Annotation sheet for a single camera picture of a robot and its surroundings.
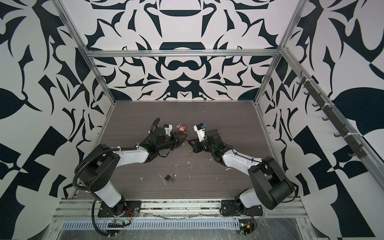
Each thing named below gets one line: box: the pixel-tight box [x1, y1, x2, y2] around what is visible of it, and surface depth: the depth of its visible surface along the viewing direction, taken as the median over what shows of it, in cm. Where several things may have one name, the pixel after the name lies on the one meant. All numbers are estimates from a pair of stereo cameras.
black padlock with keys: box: [164, 172, 177, 183], surface depth 85 cm
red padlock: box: [178, 122, 187, 134], surface depth 105 cm
